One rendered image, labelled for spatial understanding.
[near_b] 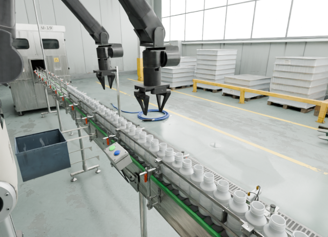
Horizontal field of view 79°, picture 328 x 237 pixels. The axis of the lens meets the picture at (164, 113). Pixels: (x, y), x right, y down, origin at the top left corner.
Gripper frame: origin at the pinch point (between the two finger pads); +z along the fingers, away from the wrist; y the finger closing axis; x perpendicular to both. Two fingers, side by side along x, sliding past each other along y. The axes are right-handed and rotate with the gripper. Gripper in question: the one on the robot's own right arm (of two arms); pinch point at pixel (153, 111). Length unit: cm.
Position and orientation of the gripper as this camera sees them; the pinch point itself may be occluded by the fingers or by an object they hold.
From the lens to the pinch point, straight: 68.4
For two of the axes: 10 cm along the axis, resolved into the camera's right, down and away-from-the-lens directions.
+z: 0.1, 9.5, 3.2
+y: 8.0, -2.0, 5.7
